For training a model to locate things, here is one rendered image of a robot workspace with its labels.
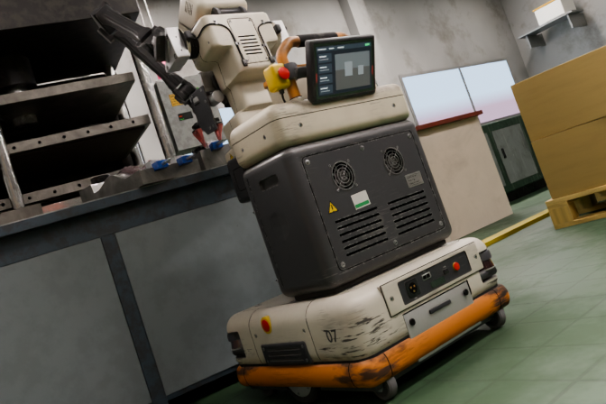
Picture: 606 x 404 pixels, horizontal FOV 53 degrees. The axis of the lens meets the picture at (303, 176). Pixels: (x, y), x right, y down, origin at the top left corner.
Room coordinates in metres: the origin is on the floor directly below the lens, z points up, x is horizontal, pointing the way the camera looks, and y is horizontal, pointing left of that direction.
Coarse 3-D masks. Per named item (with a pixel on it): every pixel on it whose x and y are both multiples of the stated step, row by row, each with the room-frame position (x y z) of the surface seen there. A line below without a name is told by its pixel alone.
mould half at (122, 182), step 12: (168, 168) 2.25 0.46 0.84; (180, 168) 2.29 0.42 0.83; (192, 168) 2.32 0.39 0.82; (108, 180) 2.33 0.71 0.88; (120, 180) 2.27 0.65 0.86; (132, 180) 2.21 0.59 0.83; (144, 180) 2.17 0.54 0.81; (156, 180) 2.21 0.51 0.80; (84, 192) 2.49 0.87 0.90; (96, 192) 2.41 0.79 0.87; (108, 192) 2.35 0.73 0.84; (120, 192) 2.29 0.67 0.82
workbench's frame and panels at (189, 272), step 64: (128, 192) 2.18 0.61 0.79; (192, 192) 2.34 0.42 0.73; (0, 256) 2.01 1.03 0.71; (64, 256) 2.10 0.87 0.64; (128, 256) 2.20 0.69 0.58; (192, 256) 2.30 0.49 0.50; (256, 256) 2.42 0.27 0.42; (0, 320) 1.99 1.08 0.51; (64, 320) 2.08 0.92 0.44; (128, 320) 2.17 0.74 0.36; (192, 320) 2.27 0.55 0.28; (0, 384) 1.97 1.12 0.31; (64, 384) 2.05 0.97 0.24; (128, 384) 2.14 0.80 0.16; (192, 384) 2.24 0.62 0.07
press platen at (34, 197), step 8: (64, 184) 2.92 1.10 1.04; (72, 184) 2.93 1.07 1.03; (80, 184) 2.95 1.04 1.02; (88, 184) 2.97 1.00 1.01; (32, 192) 2.85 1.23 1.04; (40, 192) 2.86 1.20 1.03; (48, 192) 2.88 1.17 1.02; (56, 192) 2.90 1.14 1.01; (64, 192) 2.91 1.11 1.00; (72, 192) 2.94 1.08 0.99; (0, 200) 2.78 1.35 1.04; (8, 200) 2.80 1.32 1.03; (24, 200) 2.83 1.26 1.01; (32, 200) 2.85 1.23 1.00; (40, 200) 2.86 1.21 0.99; (0, 208) 2.78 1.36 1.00; (8, 208) 2.80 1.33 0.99
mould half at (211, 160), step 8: (224, 144) 2.45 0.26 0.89; (200, 152) 2.40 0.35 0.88; (208, 152) 2.41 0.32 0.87; (216, 152) 2.43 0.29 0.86; (224, 152) 2.44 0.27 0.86; (200, 160) 2.42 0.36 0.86; (208, 160) 2.41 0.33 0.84; (216, 160) 2.42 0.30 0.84; (224, 160) 2.44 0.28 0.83; (208, 168) 2.40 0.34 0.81
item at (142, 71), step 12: (108, 72) 3.70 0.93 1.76; (144, 72) 3.10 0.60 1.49; (144, 84) 3.10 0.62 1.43; (156, 96) 3.12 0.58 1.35; (156, 108) 3.10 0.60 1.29; (156, 120) 3.10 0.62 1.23; (156, 132) 3.12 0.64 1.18; (168, 132) 3.12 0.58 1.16; (168, 144) 3.10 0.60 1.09; (132, 156) 3.71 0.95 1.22; (168, 156) 3.10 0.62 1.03
